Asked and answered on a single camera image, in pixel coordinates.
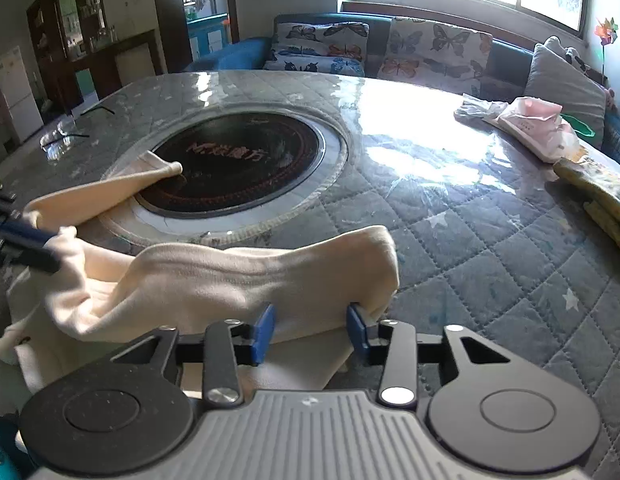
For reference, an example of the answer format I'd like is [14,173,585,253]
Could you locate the yellow patterned folded cloth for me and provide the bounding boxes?
[553,157,620,257]

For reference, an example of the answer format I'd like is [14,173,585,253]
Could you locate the colourful pinwheel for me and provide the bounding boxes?
[592,16,620,87]

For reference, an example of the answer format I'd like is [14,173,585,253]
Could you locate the green plastic item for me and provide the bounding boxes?
[560,112,597,139]

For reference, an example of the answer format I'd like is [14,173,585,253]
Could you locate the teal cupboard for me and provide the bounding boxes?
[186,11,231,65]

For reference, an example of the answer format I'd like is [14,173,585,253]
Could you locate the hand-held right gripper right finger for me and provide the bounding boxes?
[346,303,522,407]

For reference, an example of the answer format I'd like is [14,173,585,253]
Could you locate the teal object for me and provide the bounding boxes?
[0,414,23,480]

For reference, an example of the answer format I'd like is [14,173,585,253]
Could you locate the white plastic bag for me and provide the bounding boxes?
[454,93,512,127]

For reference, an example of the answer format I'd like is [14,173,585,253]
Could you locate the eyeglasses with black temples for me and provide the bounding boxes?
[40,104,117,162]

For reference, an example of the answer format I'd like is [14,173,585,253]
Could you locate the grey cushion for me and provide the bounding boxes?
[523,42,610,152]

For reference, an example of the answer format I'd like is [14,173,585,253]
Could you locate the dark wooden cabinet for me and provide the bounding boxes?
[26,0,165,112]

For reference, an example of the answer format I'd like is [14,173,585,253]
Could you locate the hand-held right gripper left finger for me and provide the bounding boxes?
[110,303,277,407]

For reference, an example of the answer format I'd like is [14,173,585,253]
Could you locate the white refrigerator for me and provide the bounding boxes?
[0,45,44,145]

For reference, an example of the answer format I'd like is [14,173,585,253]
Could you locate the blue sofa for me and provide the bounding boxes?
[182,12,620,176]

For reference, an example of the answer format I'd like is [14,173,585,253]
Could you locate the pink tissue pack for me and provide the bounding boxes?
[494,96,582,164]

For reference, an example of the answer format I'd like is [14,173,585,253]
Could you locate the butterfly print pillow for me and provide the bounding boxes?
[377,16,494,97]
[263,21,371,79]

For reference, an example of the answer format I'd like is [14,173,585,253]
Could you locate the grey plush toy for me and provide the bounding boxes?
[543,35,592,75]

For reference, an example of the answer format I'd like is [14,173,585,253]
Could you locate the cream cloth garment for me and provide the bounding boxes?
[0,152,401,397]

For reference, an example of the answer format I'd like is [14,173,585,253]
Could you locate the round black induction cooktop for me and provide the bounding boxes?
[134,112,327,220]

